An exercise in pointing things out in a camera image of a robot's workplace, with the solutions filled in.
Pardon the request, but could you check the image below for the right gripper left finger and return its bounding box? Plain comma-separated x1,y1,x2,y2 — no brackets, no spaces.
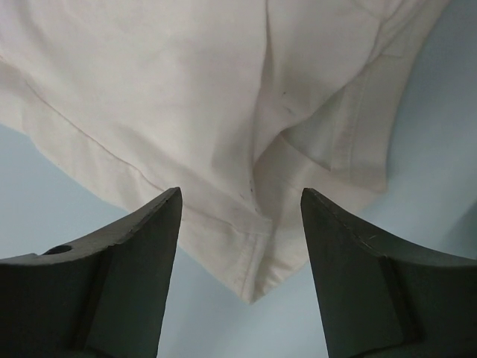
1,188,182,357

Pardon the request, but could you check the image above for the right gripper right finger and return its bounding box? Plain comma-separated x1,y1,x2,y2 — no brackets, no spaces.
300,189,476,358

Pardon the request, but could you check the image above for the cream white t shirt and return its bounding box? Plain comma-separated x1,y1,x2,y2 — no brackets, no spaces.
1,1,446,303

